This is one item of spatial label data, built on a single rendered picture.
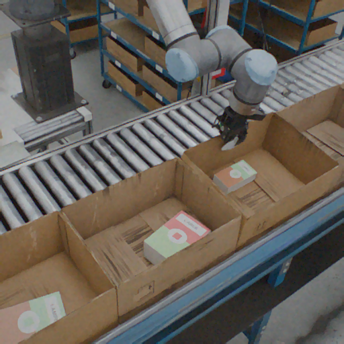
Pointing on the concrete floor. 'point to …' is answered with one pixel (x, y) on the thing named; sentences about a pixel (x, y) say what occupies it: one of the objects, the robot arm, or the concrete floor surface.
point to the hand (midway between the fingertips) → (227, 144)
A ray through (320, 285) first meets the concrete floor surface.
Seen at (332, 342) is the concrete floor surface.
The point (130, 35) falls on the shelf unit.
